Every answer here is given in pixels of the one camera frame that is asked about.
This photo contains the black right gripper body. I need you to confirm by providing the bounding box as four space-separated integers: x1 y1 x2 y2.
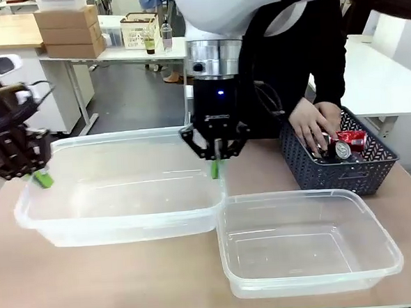
191 75 244 153

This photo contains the red can silver lid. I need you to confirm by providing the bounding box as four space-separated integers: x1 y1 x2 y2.
325 138 354 162

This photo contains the small clear plastic container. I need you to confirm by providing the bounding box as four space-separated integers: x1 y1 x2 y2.
214 183 406 301

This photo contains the person's left forearm black sleeve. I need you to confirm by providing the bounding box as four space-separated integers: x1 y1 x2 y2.
307 40 350 112

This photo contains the dark grey woven basket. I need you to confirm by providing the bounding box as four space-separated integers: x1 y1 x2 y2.
277 102 403 201

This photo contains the white basket brown rim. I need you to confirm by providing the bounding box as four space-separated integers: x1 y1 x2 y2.
119 10 160 50

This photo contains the person's right hand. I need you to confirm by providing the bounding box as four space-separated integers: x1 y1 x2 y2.
287 95 335 156

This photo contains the person's left hand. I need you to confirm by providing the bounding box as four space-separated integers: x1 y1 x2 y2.
315 100 344 137

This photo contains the large clear plastic container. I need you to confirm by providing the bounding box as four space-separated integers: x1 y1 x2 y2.
9 124 229 252

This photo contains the light wooden desk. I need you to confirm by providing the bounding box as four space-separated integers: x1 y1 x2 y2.
0 13 45 51

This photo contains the clear empty bottle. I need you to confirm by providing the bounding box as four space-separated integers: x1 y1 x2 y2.
160 13 173 53

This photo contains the person's black top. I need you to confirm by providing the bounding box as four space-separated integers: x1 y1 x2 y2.
233 0 352 142

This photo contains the bottle with dark drink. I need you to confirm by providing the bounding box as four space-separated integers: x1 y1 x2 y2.
144 28 157 56

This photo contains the brown cardboard box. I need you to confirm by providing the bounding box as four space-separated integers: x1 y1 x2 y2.
33 5 100 32
39 22 104 47
45 37 107 63

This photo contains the white office table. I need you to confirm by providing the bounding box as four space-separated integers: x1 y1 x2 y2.
36 10 193 137

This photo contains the clear storage box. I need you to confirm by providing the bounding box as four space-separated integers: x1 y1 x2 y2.
99 24 125 49

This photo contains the white plastic box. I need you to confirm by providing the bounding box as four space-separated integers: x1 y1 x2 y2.
38 0 95 13

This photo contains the large white table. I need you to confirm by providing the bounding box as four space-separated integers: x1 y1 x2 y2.
302 31 411 123

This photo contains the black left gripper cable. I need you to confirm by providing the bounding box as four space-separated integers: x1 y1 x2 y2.
0 79 58 128

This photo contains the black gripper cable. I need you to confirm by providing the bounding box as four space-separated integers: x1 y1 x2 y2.
255 80 286 121
0 79 58 128

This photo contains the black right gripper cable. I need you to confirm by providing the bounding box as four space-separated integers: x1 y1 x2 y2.
255 80 286 121

